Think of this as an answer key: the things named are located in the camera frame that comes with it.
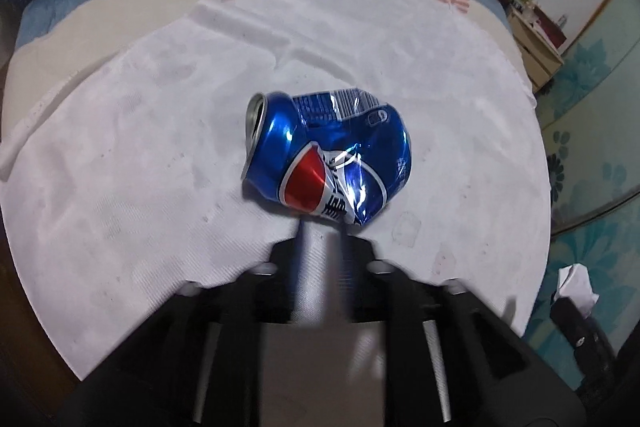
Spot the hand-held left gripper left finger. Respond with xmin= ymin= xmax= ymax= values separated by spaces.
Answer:
xmin=65 ymin=237 xmax=301 ymax=427

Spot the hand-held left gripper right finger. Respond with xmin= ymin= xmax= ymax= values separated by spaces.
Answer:
xmin=345 ymin=237 xmax=586 ymax=427

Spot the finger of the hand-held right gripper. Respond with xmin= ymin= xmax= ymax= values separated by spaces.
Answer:
xmin=549 ymin=299 xmax=619 ymax=391

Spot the white paper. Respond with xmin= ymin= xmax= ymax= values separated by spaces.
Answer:
xmin=551 ymin=263 xmax=601 ymax=314

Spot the crushed blue soda can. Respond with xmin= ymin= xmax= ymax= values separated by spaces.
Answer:
xmin=241 ymin=89 xmax=412 ymax=228

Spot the white cloth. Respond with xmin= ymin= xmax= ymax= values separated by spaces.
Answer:
xmin=0 ymin=0 xmax=552 ymax=382

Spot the beige dresser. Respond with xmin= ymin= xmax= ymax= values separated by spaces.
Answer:
xmin=506 ymin=0 xmax=569 ymax=94

